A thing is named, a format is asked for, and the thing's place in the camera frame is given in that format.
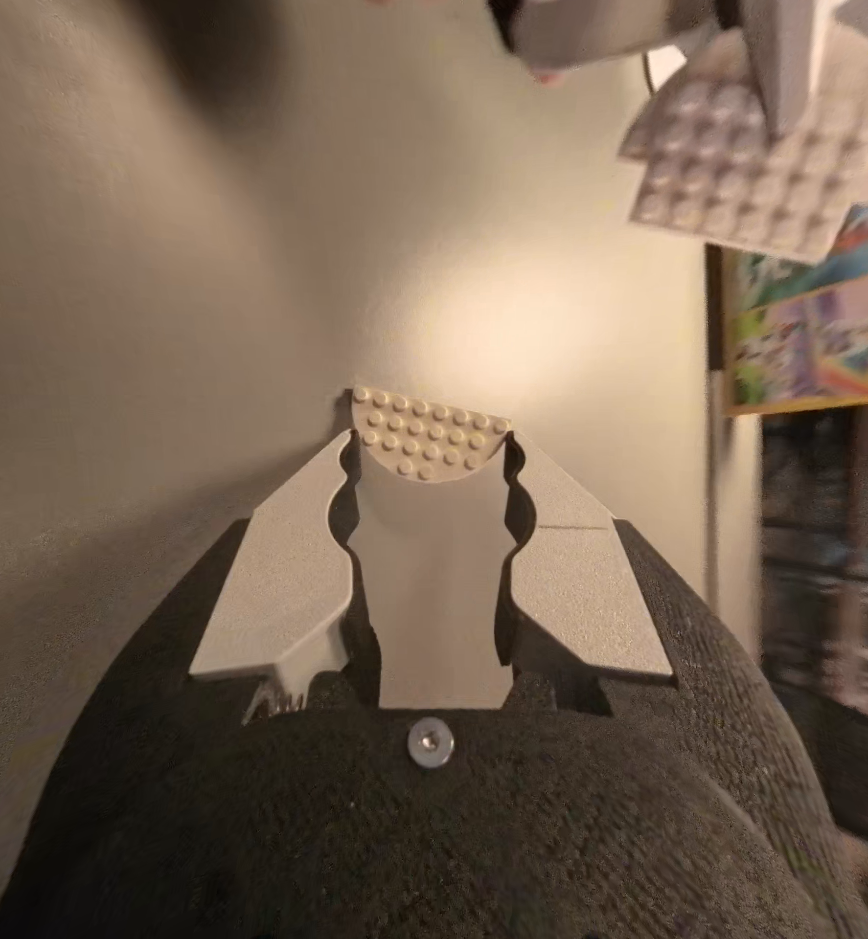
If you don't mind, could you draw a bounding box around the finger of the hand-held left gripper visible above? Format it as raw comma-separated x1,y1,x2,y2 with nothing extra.
738,0,842,144

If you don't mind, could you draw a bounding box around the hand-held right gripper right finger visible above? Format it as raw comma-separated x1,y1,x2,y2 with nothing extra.
496,431,677,683

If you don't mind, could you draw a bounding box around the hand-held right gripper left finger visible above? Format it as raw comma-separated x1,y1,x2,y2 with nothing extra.
186,429,358,694

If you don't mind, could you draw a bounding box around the large white round lego plate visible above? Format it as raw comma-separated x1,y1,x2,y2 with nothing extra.
617,22,868,265

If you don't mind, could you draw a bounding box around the white half round lego plate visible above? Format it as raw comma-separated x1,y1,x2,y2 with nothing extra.
349,385,514,485

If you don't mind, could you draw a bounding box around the yellow lego set box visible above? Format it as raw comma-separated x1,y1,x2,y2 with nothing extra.
720,198,868,418

